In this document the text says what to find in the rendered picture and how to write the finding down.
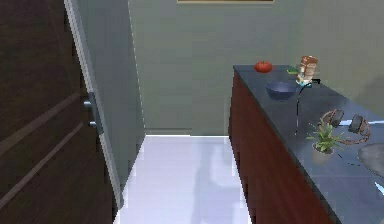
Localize thin black utensil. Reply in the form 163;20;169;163
294;79;322;136

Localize red tomato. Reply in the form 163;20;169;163
253;60;274;74

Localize dark blue bowl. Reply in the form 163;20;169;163
265;81;298;101

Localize red-brown counter cabinet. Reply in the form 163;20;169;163
228;64;384;224

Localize small green potted plant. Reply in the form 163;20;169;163
305;120;344;156

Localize dark brown room door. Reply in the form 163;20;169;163
0;0;125;224

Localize brown headphones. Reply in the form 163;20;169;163
320;108;372;146

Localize grey round plate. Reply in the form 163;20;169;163
357;143;384;178

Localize grey door handle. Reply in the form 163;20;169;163
83;92;105;136

